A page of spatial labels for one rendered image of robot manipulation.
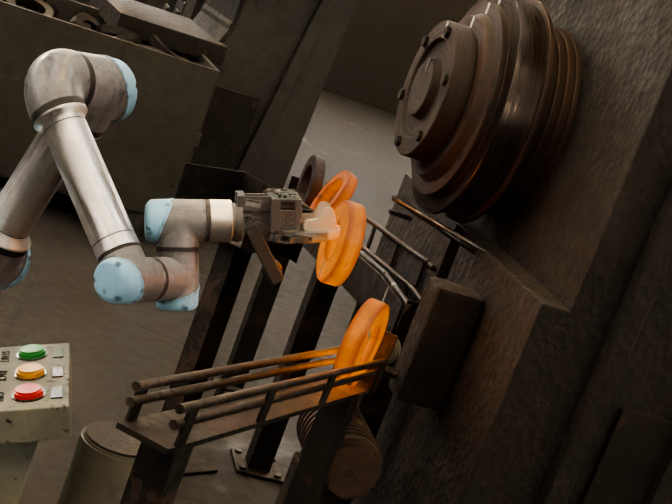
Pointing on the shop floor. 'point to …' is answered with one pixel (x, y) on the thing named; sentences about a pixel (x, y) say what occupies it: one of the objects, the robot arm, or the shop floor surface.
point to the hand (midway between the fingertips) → (343, 233)
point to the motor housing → (350, 475)
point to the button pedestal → (30, 415)
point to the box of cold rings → (17, 59)
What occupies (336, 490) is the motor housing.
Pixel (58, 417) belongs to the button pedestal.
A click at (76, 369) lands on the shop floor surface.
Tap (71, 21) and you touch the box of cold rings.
